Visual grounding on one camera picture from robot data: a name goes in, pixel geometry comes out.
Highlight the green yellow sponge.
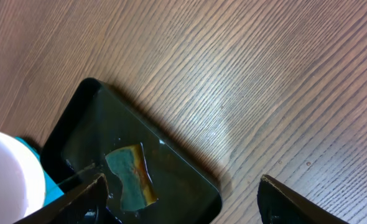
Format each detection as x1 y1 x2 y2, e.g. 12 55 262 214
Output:
105 143 158 212

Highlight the white plate with red stain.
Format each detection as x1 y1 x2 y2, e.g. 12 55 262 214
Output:
0 132 46 223

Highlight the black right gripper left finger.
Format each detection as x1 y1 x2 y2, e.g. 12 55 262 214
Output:
16 173 109 224

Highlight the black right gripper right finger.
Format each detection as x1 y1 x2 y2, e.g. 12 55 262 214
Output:
257 174 346 224

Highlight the black plastic tray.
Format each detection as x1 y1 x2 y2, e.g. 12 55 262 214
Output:
40 78 222 223

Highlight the teal plastic tray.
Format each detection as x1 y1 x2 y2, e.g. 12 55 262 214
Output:
15 137 64 206

